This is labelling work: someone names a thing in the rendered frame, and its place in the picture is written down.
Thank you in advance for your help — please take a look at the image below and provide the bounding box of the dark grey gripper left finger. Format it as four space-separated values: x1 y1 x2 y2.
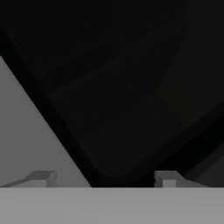
0 170 57 188

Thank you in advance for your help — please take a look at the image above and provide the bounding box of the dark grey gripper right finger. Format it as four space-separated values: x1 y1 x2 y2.
154 170 210 188

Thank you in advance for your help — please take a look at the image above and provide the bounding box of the black microwave oven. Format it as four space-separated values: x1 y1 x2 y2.
0 0 224 188

